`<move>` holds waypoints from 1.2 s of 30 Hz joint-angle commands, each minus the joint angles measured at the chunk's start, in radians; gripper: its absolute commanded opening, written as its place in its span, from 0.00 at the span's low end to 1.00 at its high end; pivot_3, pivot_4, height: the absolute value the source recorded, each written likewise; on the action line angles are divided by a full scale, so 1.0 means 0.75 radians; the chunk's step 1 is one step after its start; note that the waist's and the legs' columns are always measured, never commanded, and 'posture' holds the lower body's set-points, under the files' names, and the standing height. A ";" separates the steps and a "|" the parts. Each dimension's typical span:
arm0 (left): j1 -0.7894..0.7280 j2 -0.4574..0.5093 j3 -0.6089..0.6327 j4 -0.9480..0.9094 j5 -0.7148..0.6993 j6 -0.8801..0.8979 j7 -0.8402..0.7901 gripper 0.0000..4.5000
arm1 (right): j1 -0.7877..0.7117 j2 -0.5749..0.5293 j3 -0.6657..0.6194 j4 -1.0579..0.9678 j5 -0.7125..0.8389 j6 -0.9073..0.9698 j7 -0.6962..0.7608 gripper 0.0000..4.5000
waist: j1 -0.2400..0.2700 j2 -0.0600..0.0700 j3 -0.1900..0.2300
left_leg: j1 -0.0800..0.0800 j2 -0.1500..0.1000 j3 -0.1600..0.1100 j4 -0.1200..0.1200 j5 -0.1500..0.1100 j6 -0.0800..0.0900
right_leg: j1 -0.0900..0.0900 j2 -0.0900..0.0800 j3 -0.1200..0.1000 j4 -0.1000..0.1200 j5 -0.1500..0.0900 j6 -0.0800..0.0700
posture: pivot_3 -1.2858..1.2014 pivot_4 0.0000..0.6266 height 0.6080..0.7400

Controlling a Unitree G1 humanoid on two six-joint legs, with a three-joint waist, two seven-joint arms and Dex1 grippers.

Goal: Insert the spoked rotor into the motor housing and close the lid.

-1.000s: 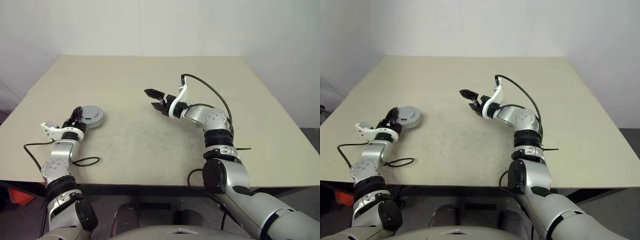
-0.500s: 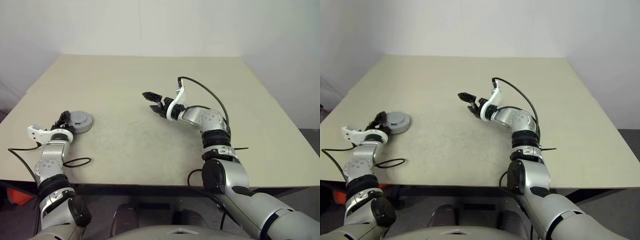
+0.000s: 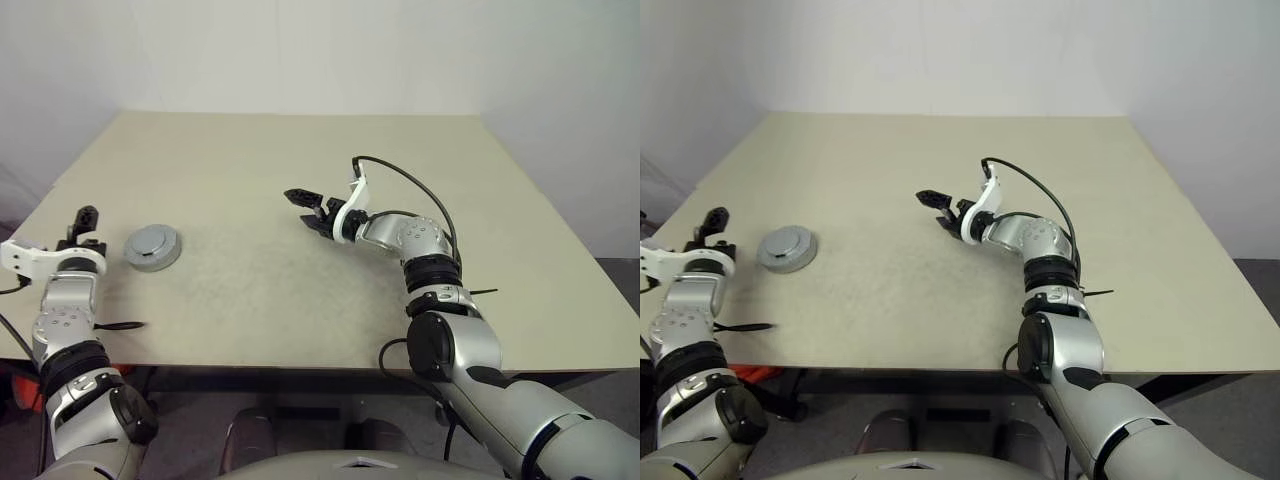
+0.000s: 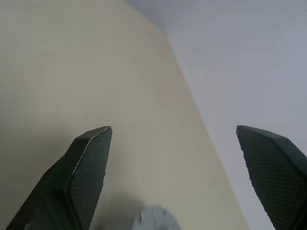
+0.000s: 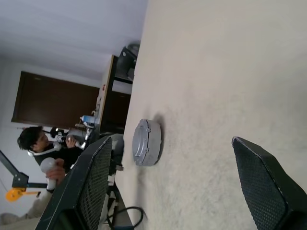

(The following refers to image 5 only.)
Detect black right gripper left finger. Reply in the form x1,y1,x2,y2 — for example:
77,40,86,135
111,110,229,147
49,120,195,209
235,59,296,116
35,135,113,230

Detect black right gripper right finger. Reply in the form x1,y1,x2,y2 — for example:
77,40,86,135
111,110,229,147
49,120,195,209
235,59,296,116
231,136,307,230

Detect silver handheld controller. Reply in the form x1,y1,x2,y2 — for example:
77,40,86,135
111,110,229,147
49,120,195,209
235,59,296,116
66,134,91,150

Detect white handheld controller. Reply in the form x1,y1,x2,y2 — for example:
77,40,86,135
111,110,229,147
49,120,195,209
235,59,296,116
40,157,58,190

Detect silver stator housing copper coils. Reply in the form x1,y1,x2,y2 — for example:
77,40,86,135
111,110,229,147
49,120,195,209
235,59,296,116
138,119,162,166

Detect person in black top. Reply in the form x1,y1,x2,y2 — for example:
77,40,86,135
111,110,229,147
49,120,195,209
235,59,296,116
17,126,84,220

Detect white and blue bottle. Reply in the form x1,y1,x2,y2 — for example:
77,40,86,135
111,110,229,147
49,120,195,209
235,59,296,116
81,114,97,125

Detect black metal stand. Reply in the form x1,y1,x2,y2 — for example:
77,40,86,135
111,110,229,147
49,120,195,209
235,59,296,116
0,149,47,189

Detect orange clamp tool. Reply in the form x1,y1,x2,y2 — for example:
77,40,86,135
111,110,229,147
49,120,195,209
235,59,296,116
5,187,41,204

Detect dark cabinet with wooden edge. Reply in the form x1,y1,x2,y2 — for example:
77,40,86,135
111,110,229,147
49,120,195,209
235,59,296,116
98,54,135,135

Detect brown door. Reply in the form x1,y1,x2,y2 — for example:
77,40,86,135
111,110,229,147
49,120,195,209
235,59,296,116
11,70,101,127

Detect black equipment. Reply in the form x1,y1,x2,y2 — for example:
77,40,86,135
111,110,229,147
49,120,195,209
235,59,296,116
115,42,140,84

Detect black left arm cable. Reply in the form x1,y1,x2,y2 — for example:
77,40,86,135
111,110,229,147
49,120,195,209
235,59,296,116
105,206,144,230

